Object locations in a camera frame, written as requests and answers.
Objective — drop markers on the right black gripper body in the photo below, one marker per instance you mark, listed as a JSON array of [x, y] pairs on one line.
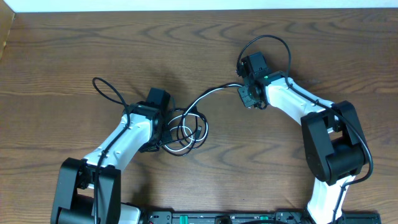
[[247, 96]]

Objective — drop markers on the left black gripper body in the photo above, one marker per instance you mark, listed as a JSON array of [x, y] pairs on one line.
[[165, 135]]

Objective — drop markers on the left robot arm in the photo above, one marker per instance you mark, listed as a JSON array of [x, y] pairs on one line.
[[89, 189]]

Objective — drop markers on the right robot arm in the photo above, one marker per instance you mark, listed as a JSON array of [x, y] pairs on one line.
[[334, 143]]

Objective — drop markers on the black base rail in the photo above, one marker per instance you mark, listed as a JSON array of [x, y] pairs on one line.
[[164, 217]]

